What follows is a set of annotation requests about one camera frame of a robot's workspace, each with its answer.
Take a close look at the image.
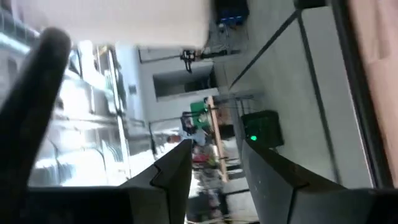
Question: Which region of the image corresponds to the black aluminium table frame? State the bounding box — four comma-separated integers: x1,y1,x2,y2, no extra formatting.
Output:
326,0,394,187

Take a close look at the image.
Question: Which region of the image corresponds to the background wooden table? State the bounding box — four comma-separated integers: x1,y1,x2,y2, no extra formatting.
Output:
206,95,229,183

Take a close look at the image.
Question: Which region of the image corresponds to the black box with blue lights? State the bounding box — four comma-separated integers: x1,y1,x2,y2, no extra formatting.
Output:
214,0,249,26

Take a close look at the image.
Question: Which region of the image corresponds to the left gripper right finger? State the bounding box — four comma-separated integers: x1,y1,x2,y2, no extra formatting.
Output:
241,139,348,224

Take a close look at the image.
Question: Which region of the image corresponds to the black box with green light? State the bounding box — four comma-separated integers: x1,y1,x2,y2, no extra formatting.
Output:
241,110,285,149

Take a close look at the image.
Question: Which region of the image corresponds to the black left camera cable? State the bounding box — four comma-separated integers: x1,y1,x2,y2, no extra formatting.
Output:
0,27,73,200

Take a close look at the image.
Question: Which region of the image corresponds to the person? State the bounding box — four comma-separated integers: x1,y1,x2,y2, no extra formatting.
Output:
167,126,208,147

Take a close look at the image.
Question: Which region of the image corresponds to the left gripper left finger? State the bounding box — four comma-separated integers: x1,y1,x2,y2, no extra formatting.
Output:
119,139,193,224

